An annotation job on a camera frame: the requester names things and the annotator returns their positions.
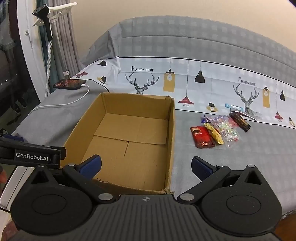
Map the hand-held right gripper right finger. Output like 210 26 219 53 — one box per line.
177 156 266 205

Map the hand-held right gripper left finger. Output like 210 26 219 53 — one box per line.
28 155 116 204

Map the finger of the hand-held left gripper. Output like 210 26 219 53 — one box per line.
0 128 25 142

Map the red coffee sachet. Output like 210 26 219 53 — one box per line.
190 126 215 149

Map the yellow snack packet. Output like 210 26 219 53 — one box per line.
203 123 225 145

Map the clear bag of candies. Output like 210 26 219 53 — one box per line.
209 115 241 148

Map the purple candy wrapper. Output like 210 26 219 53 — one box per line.
201 115 226 124

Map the brown cardboard box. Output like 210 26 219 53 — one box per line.
60 92 175 195

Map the dark chocolate bar wrapper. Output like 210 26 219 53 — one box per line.
229 112 252 132

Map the silver stick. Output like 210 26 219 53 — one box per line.
232 110 258 121

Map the black smartphone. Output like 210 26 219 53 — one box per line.
53 79 86 90

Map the black handheld steamer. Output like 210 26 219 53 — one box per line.
38 23 56 80

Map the grey curtain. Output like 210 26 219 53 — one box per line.
50 0 82 78

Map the black steamer head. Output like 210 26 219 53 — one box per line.
32 6 53 41

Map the deer print duvet cover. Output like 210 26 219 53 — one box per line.
80 15 296 127

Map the white plastic hanger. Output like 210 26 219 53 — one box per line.
32 2 78 27

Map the white charging cable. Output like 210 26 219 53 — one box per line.
26 83 90 116

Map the braided steamer hose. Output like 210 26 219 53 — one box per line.
42 39 52 98

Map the white door frame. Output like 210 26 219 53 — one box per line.
17 0 50 103

